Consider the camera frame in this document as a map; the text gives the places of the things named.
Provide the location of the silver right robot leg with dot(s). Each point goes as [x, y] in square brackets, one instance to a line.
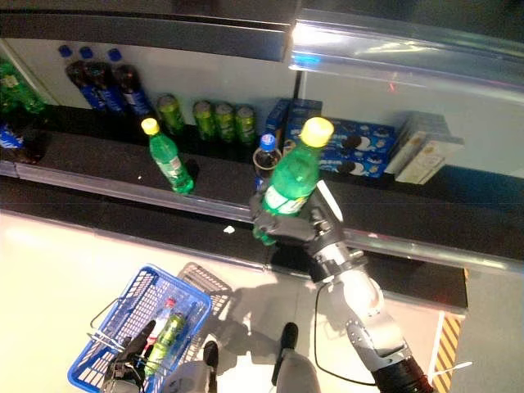
[299, 372]

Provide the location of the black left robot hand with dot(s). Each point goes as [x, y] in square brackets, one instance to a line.
[127, 364]

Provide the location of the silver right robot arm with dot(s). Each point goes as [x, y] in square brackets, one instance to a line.
[364, 294]

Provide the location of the beige cardboard box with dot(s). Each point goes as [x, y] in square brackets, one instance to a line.
[417, 163]

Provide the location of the white paper scrap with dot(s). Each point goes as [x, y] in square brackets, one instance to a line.
[229, 230]

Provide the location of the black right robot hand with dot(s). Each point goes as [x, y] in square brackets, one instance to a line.
[294, 229]

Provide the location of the dark shelf board plain edge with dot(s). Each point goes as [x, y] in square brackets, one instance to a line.
[143, 34]

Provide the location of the blue plastic shopping basket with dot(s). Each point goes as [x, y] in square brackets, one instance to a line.
[88, 378]

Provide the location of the dark shelf board clear strip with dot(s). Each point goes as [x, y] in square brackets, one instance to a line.
[8, 168]
[102, 163]
[409, 49]
[430, 221]

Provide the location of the yellow black hazard tape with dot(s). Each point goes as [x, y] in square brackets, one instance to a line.
[448, 348]

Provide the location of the green soda can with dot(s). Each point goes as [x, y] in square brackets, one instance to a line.
[168, 335]
[171, 114]
[204, 120]
[225, 123]
[245, 125]

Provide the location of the green Sprite bottle yellow cap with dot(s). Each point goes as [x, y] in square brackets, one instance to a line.
[294, 172]
[170, 163]
[30, 100]
[10, 82]

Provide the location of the black base shelf board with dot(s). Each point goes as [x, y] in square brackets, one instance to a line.
[143, 229]
[409, 282]

